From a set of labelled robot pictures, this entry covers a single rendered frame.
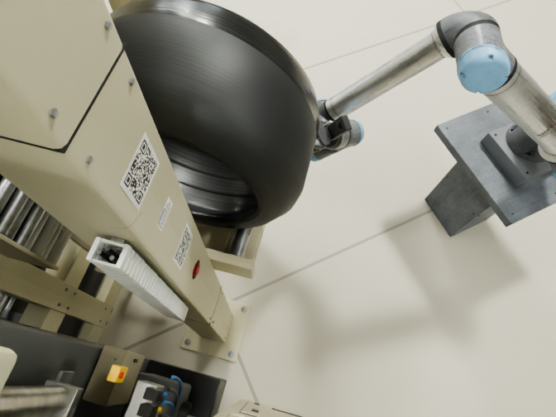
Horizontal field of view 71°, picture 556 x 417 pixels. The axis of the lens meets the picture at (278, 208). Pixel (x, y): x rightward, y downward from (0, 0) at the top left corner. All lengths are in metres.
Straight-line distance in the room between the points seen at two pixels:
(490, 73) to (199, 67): 0.75
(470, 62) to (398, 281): 1.26
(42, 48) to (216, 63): 0.42
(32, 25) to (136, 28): 0.47
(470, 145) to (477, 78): 0.70
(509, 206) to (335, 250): 0.83
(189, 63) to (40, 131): 0.39
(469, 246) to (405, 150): 0.66
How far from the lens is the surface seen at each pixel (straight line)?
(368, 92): 1.38
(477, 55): 1.15
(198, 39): 0.75
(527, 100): 1.31
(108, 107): 0.43
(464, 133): 1.86
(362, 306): 2.04
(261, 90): 0.73
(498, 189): 1.78
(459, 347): 2.17
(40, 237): 1.14
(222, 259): 1.05
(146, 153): 0.52
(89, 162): 0.41
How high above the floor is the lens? 1.94
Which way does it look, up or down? 65 degrees down
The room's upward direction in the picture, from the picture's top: 5 degrees clockwise
